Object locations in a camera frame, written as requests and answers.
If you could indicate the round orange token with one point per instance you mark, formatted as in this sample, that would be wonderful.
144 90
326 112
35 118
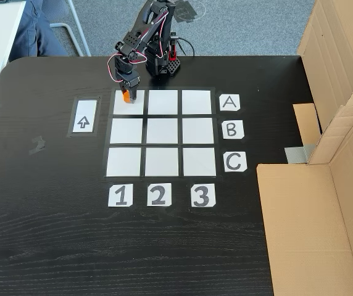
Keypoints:
127 96

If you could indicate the white grid with black tape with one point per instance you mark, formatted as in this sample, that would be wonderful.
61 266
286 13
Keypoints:
162 131

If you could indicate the white arrow paper sheet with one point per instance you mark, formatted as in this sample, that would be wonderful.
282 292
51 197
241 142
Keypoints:
85 108

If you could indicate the black and red clamp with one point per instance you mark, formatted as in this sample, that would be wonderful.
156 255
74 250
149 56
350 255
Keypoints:
172 46

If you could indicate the black floor tape patch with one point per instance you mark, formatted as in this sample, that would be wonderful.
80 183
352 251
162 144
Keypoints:
189 12

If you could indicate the paper sheet letter A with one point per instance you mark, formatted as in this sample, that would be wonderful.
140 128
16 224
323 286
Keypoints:
229 102

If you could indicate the person's leg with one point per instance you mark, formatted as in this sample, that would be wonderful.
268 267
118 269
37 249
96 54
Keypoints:
31 34

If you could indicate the paper sheet letter B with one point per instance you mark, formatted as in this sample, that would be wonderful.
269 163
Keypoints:
232 129

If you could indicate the paper sheet number 1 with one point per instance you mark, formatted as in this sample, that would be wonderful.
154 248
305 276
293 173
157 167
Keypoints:
120 195

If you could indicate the paper sheet number 2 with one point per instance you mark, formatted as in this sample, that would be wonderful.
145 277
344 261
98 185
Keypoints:
159 195

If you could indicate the paper sheet letter C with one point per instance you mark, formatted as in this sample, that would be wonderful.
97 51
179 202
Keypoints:
235 162

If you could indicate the paper sheet number 3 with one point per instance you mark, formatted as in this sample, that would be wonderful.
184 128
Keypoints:
203 195

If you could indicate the grey tape strip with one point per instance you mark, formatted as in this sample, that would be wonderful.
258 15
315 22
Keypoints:
297 154

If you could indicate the brown cardboard box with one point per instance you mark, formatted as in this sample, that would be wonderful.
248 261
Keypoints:
334 37
306 228

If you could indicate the white metal chair frame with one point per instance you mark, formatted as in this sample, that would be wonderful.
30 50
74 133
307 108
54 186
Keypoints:
74 34

